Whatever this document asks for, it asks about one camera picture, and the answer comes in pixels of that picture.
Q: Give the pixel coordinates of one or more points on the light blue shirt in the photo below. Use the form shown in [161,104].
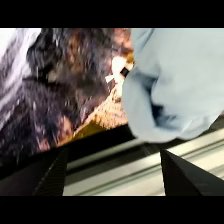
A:
[180,80]

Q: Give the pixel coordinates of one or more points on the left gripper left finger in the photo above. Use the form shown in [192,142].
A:
[46,180]

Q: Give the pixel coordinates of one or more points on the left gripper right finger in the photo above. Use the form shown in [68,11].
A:
[186,180]

